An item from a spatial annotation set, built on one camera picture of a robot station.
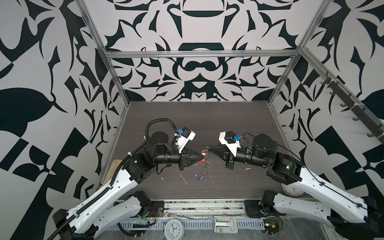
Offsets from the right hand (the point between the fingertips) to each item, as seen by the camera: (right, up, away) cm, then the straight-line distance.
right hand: (210, 148), depth 56 cm
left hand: (-2, -3, +3) cm, 5 cm away
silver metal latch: (+8, -37, +13) cm, 40 cm away
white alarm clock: (-15, -37, +10) cm, 42 cm away
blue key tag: (-3, -17, +14) cm, 22 cm away
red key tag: (-2, -2, +3) cm, 4 cm away
